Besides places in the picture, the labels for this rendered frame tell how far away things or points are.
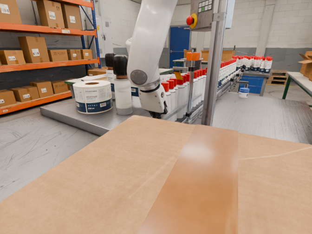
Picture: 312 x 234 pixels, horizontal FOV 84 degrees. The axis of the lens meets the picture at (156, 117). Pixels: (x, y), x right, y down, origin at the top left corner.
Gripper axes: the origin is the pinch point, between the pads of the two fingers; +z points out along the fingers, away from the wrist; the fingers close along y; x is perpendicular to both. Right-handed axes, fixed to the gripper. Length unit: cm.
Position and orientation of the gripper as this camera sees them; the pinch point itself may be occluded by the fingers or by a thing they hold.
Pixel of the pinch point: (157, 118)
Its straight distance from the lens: 70.3
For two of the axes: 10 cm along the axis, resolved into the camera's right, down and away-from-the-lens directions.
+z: 1.8, 7.6, 6.2
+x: -4.9, 6.2, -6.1
